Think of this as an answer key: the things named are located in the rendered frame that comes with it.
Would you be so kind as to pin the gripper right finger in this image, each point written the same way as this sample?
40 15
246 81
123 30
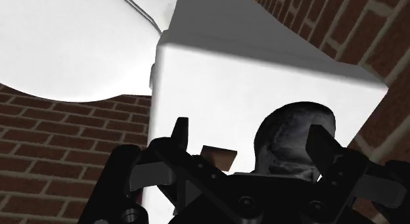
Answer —
339 159

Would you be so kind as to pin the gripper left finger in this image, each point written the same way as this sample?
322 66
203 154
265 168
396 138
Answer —
166 146

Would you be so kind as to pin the small brown block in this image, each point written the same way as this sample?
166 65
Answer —
221 156

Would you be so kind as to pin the dark grey bust figure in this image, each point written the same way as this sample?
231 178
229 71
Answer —
288 137

